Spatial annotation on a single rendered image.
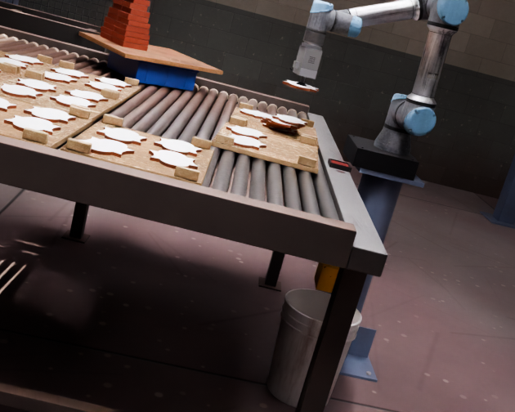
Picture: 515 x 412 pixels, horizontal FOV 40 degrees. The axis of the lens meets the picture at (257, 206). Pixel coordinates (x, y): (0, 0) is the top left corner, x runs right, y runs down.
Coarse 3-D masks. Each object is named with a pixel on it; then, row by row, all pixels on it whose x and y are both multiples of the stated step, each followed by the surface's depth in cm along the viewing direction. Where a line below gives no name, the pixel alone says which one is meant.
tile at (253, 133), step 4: (228, 128) 250; (232, 128) 249; (236, 128) 251; (240, 128) 253; (244, 128) 255; (248, 128) 257; (232, 132) 246; (236, 132) 245; (240, 132) 245; (244, 132) 247; (248, 132) 249; (252, 132) 251; (256, 132) 253; (260, 132) 255; (244, 136) 245; (248, 136) 245; (252, 136) 247; (256, 136) 247; (260, 136) 250; (264, 136) 252
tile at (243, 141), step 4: (232, 136) 236; (236, 136) 238; (240, 136) 240; (236, 140) 231; (240, 140) 233; (244, 140) 235; (248, 140) 236; (252, 140) 238; (256, 140) 240; (236, 144) 228; (240, 144) 228; (244, 144) 228; (248, 144) 230; (252, 144) 231; (256, 144) 233; (260, 144) 235; (252, 148) 230; (256, 148) 230
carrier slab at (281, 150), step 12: (228, 132) 245; (264, 132) 263; (216, 144) 226; (264, 144) 242; (276, 144) 248; (288, 144) 253; (300, 144) 260; (252, 156) 226; (264, 156) 225; (276, 156) 228; (288, 156) 233; (312, 156) 243; (300, 168) 226; (312, 168) 225
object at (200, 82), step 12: (12, 36) 350; (24, 36) 350; (36, 36) 350; (60, 48) 352; (72, 48) 351; (84, 48) 352; (204, 84) 355; (216, 84) 355; (228, 96) 357; (240, 96) 357; (252, 96) 356; (264, 96) 356; (288, 108) 358; (300, 108) 358
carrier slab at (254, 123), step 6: (234, 114) 285; (240, 114) 289; (252, 120) 282; (258, 120) 286; (246, 126) 267; (252, 126) 270; (258, 126) 274; (306, 126) 304; (270, 132) 266; (276, 132) 270; (300, 132) 284; (306, 132) 287; (312, 132) 292; (294, 138) 268; (318, 144) 269
